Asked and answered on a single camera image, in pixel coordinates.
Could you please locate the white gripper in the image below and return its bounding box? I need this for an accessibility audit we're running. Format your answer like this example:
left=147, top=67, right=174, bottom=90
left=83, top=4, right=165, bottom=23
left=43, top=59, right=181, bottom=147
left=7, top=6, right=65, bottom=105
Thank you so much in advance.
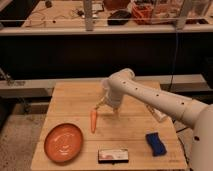
left=96, top=96, right=121, bottom=114

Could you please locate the orange pepper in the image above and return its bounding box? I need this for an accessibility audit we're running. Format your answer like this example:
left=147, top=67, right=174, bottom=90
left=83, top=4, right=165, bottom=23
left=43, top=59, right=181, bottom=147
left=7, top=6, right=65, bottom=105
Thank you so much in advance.
left=90, top=107, right=99, bottom=133

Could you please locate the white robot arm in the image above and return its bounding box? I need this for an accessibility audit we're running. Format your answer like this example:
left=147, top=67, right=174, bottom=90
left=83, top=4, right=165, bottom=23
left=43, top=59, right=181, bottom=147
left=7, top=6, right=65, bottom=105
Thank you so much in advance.
left=103, top=68, right=213, bottom=171

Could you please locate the white ceramic cup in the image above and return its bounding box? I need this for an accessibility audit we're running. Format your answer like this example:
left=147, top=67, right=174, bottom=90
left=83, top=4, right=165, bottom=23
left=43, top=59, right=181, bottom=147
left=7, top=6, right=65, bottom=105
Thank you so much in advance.
left=101, top=78, right=109, bottom=96

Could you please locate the white tube bottle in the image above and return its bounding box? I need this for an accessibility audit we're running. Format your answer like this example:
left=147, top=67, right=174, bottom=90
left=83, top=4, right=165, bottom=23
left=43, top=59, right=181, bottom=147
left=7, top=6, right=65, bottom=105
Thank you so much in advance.
left=147, top=105, right=167, bottom=122

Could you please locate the blue sponge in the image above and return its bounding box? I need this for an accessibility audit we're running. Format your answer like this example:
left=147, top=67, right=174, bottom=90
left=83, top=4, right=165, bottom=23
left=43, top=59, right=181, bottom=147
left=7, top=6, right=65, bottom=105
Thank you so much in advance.
left=145, top=132, right=167, bottom=157

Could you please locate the black and white box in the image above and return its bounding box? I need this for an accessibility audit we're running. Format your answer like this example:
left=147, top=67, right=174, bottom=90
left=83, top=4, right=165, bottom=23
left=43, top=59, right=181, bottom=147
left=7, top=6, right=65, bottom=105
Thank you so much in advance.
left=98, top=149, right=129, bottom=164

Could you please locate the orange plate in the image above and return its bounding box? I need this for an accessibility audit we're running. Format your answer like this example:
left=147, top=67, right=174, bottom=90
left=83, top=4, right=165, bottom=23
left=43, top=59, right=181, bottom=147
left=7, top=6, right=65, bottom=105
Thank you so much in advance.
left=44, top=123, right=83, bottom=163

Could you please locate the black bag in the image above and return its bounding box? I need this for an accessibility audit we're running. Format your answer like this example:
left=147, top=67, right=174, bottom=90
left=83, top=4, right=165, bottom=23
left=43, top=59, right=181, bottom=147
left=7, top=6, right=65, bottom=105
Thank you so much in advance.
left=107, top=10, right=131, bottom=26

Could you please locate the orange basket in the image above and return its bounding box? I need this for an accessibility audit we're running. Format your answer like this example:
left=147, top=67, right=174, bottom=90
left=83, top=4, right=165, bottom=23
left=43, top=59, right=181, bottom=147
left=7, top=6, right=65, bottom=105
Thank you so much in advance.
left=132, top=5, right=152, bottom=25

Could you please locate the black floor cable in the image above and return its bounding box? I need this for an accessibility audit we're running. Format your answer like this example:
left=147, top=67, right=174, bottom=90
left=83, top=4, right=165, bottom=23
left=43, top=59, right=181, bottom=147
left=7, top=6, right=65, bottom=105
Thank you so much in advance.
left=174, top=121, right=191, bottom=171

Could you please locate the metal frame post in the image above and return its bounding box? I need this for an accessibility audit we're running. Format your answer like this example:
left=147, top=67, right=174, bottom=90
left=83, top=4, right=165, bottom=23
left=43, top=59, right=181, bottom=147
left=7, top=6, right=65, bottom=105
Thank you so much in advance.
left=83, top=0, right=93, bottom=31

